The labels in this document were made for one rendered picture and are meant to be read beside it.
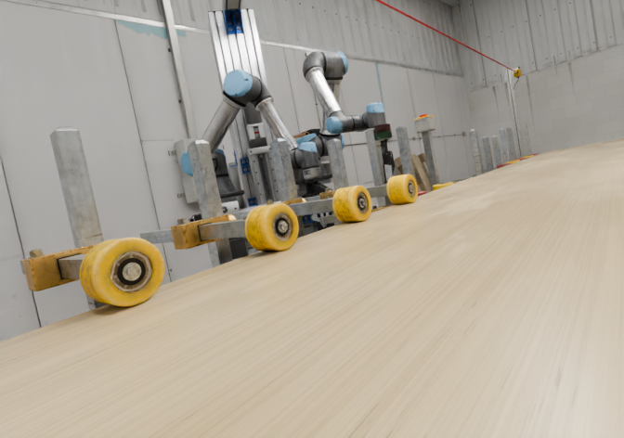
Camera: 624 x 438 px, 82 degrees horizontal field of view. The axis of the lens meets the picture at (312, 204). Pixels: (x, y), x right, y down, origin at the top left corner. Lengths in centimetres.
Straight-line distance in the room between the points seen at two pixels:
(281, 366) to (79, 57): 367
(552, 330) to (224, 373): 18
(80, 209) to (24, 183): 275
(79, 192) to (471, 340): 63
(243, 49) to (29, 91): 196
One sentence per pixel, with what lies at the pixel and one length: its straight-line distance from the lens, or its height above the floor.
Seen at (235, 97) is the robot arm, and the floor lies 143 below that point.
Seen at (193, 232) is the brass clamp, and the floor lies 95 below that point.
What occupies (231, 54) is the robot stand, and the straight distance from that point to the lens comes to 221.
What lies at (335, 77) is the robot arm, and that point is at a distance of 191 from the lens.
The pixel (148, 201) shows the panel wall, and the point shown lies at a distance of 362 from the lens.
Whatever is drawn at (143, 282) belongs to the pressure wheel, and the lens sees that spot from 48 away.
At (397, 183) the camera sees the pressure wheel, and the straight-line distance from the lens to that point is 100.
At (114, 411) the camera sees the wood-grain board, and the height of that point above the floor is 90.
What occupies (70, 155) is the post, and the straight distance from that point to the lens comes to 72.
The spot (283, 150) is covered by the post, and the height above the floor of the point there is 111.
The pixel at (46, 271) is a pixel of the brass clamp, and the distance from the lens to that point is 69.
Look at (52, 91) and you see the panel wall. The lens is 366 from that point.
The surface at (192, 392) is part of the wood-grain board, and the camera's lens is 23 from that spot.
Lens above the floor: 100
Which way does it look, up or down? 3 degrees down
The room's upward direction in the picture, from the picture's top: 11 degrees counter-clockwise
